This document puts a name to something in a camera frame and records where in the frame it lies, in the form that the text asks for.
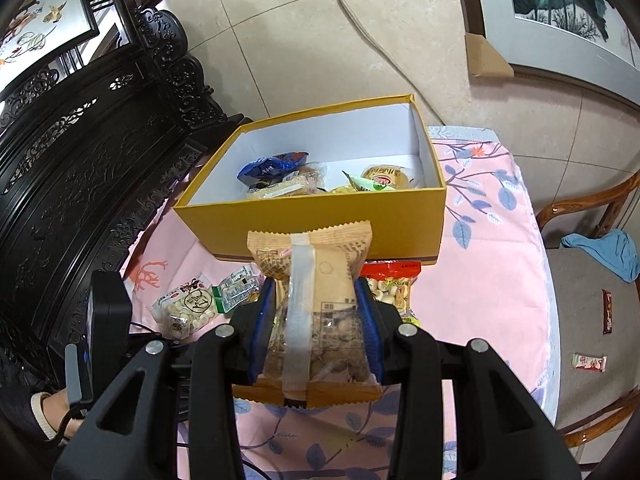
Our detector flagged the blue cookie packet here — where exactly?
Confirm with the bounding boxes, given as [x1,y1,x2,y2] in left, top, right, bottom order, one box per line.
[237,151,309,186]

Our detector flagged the light green snack packet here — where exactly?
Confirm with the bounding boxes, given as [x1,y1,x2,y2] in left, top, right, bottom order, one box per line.
[212,266,264,313]

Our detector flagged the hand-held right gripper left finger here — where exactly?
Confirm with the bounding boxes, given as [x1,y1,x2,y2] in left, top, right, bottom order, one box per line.
[52,279,277,480]

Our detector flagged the white round-snack packet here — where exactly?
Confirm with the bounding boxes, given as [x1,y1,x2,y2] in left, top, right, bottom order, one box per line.
[152,274,221,338]

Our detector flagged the framed lotus painting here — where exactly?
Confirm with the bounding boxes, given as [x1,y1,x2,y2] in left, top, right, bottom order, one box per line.
[470,0,640,111]

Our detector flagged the person's left forearm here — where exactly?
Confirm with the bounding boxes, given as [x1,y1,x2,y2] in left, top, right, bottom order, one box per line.
[30,392,83,443]

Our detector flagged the dark carved wooden cabinet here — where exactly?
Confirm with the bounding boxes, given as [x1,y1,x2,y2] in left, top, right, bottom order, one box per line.
[0,0,251,411]

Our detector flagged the clear cracker packet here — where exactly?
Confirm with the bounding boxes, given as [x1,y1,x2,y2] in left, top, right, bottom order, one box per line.
[246,162,327,201]

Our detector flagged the white red snack packet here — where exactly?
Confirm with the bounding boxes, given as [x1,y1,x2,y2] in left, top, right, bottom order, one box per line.
[572,353,607,372]

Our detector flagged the cardboard corner protector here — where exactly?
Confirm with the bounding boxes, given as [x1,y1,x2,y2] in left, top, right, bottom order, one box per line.
[464,31,513,78]

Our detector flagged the brown snack bar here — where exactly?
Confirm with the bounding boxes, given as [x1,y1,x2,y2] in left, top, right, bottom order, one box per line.
[601,290,615,336]

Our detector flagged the wooden armchair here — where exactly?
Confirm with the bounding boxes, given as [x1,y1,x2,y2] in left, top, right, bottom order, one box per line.
[535,170,640,448]

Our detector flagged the pink floral tablecloth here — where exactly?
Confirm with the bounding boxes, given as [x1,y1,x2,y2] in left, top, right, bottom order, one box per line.
[120,125,563,480]

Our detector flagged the red-top round-snack packet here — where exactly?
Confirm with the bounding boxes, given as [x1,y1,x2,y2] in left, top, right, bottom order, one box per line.
[360,260,422,322]

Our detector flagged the white power cable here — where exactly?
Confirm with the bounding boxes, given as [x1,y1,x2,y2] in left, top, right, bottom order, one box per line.
[327,0,471,81]

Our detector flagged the brown clear-window biscuit packet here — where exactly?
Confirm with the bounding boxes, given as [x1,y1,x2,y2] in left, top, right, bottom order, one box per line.
[247,220,383,408]

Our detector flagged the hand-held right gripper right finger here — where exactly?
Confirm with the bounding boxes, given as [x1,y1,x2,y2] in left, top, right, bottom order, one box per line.
[354,279,583,480]

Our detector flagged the blue cloth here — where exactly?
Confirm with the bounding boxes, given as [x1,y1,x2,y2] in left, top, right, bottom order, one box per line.
[560,229,640,283]

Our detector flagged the yellow cardboard box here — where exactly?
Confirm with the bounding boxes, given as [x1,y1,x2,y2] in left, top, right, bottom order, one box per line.
[172,92,447,267]

